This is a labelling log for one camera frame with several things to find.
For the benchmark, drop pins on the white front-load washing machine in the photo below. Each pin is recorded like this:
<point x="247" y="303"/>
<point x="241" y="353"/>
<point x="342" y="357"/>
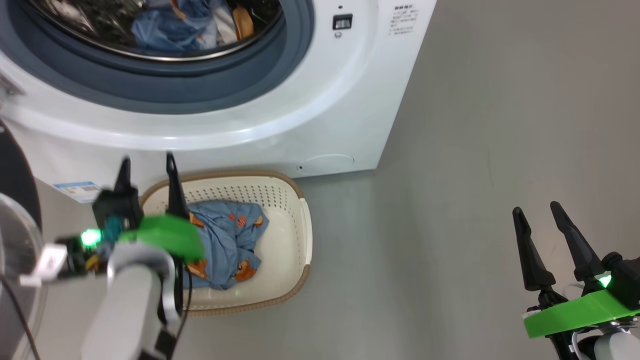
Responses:
<point x="250" y="145"/>

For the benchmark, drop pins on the blue cartoon print garment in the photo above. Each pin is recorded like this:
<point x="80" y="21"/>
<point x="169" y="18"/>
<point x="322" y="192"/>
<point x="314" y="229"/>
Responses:
<point x="225" y="235"/>

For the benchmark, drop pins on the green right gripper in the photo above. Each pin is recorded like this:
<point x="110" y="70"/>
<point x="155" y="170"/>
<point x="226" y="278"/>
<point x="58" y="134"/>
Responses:
<point x="575" y="312"/>

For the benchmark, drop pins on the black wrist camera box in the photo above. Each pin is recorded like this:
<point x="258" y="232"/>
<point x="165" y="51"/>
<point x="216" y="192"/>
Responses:
<point x="627" y="282"/>
<point x="117" y="207"/>

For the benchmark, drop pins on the steel drum with laundry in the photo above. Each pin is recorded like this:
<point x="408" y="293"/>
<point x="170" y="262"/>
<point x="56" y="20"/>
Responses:
<point x="100" y="20"/>

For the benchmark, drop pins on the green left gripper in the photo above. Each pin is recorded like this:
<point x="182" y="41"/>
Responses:
<point x="170" y="235"/>

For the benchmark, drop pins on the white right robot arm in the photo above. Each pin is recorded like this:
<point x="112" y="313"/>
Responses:
<point x="620" y="347"/>

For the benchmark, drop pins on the cream perforated laundry basket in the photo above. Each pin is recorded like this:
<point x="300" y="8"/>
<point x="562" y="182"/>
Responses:
<point x="280" y="240"/>

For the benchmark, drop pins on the blue energy label sticker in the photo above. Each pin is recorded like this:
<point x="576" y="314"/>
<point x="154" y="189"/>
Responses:
<point x="75" y="190"/>

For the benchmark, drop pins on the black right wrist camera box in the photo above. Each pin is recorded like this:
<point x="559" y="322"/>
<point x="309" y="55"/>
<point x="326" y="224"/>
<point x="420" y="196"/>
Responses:
<point x="627" y="282"/>

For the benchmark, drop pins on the round white filter cover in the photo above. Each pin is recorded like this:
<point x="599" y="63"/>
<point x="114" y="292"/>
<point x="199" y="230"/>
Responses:
<point x="325" y="164"/>

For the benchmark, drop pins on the cream and blue cartoon garment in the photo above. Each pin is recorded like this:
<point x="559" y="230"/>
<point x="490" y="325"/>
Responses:
<point x="170" y="30"/>

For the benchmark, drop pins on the washing machine glass door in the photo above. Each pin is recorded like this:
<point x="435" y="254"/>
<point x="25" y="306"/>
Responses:
<point x="15" y="175"/>

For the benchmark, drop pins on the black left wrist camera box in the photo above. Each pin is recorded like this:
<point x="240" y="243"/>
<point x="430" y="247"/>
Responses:
<point x="117" y="207"/>

